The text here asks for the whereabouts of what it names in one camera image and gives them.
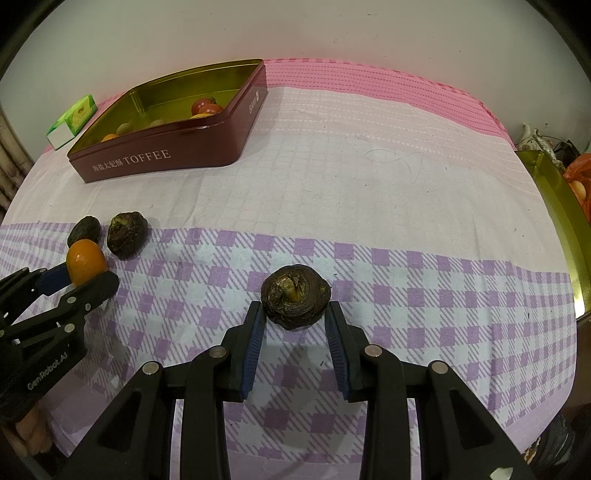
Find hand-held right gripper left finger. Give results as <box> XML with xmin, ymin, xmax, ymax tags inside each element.
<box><xmin>67</xmin><ymin>301</ymin><xmax>266</xmax><ymax>480</ymax></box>

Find dark red tin box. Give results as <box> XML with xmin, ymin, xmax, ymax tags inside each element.
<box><xmin>67</xmin><ymin>58</ymin><xmax>268</xmax><ymax>184</ymax></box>

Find green and white small carton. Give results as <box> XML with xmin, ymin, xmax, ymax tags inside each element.
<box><xmin>45</xmin><ymin>92</ymin><xmax>98</xmax><ymax>151</ymax></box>

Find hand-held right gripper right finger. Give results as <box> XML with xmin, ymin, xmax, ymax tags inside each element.
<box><xmin>324</xmin><ymin>302</ymin><xmax>536</xmax><ymax>480</ymax></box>

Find small dark water chestnut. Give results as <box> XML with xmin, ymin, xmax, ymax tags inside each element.
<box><xmin>67</xmin><ymin>216</ymin><xmax>101</xmax><ymax>248</ymax></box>

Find orange plastic bag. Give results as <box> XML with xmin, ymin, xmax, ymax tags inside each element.
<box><xmin>564</xmin><ymin>154</ymin><xmax>591</xmax><ymax>200</ymax></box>

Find pink and purple checked sheet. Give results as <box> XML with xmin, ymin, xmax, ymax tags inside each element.
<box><xmin>0</xmin><ymin>58</ymin><xmax>581</xmax><ymax>464</ymax></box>

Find person's left hand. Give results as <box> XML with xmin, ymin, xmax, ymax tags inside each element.
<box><xmin>11</xmin><ymin>408</ymin><xmax>52</xmax><ymax>457</ymax></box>

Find large orange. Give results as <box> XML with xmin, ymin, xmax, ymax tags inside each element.
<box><xmin>66</xmin><ymin>239</ymin><xmax>109</xmax><ymax>286</ymax></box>

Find gold tin lid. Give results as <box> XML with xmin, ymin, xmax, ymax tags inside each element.
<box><xmin>515</xmin><ymin>149</ymin><xmax>591</xmax><ymax>320</ymax></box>

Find dark patterned object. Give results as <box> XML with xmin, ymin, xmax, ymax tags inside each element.
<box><xmin>522</xmin><ymin>413</ymin><xmax>580</xmax><ymax>468</ymax></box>

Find bamboo pattern curtain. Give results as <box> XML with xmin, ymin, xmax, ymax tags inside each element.
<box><xmin>0</xmin><ymin>122</ymin><xmax>35</xmax><ymax>215</ymax></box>

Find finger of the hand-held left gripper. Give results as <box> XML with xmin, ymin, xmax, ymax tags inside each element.
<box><xmin>0</xmin><ymin>271</ymin><xmax>120</xmax><ymax>356</ymax></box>
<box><xmin>0</xmin><ymin>263</ymin><xmax>72</xmax><ymax>315</ymax></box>

